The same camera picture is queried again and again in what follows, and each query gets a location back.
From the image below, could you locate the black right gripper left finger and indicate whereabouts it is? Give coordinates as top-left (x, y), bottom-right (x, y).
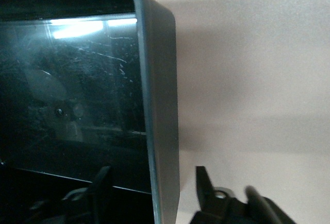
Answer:
top-left (85, 166), bottom-right (113, 224)

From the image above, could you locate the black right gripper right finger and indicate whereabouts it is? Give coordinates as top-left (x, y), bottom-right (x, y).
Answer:
top-left (190, 166), bottom-right (241, 224)

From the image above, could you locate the black plastic box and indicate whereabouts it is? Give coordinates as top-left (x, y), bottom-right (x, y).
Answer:
top-left (0, 0), bottom-right (181, 224)

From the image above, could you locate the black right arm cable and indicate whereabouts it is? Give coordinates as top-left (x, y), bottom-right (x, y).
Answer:
top-left (243, 184), bottom-right (293, 224)

